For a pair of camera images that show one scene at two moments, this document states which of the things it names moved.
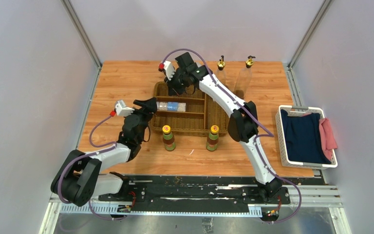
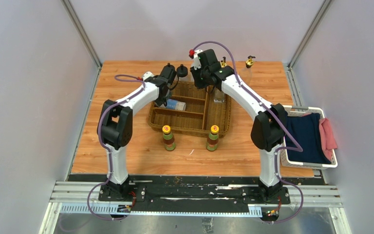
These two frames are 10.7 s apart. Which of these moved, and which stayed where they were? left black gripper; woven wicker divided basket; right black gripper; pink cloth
Moved: right black gripper; left black gripper
Stayed: pink cloth; woven wicker divided basket
